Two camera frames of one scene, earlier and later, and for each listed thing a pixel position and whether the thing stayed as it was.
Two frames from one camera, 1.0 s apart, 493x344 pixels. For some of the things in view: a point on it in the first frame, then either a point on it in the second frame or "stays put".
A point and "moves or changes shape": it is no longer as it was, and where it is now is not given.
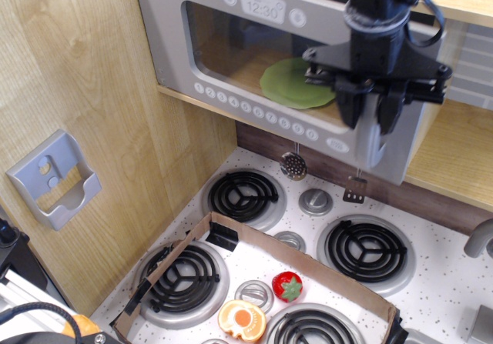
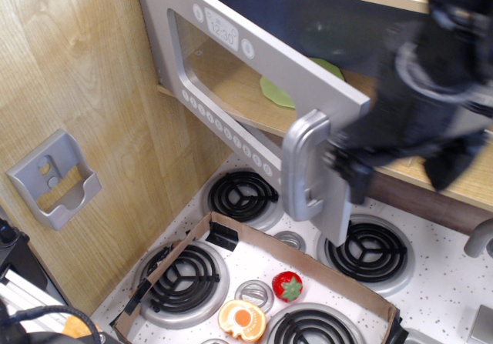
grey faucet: (481, 236) stays put
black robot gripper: (378, 61) to (399, 124)
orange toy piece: (86, 326) stays put
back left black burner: (243, 196) stays put
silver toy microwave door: (236, 45) moves or changes shape
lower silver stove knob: (257, 293) stays put
